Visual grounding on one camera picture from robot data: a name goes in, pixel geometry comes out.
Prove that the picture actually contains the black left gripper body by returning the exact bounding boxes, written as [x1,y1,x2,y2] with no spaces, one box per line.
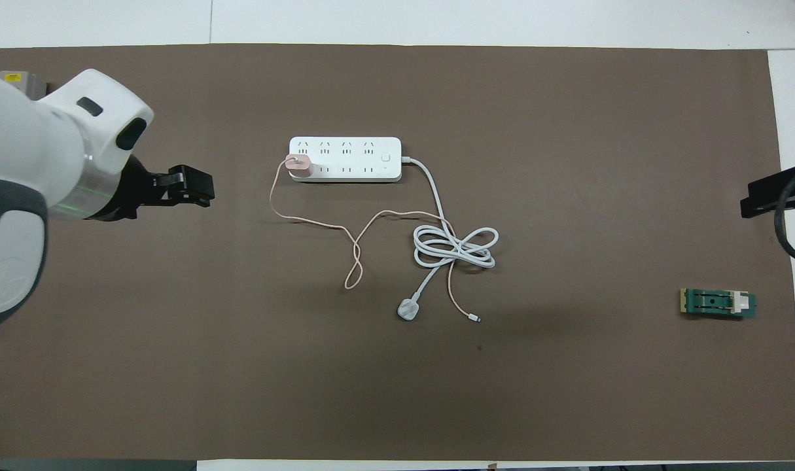
[101,157,174,221]

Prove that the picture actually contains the pink charging cable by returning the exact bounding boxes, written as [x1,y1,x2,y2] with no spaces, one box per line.
[270,157,482,323]

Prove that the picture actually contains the green sponge block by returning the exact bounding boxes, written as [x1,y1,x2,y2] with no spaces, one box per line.
[680,288,758,321]

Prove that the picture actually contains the white power strip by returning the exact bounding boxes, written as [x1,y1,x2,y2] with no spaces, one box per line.
[289,136,402,184]

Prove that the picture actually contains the brown table mat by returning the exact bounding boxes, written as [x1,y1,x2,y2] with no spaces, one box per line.
[0,43,795,462]

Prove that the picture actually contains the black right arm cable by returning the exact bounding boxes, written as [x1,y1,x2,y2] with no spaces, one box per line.
[773,167,795,266]

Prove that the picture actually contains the grey on-off switch box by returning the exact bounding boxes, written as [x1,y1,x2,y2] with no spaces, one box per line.
[0,71,50,103]

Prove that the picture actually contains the white power cord with plug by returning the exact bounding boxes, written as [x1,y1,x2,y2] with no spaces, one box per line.
[397,156,500,322]

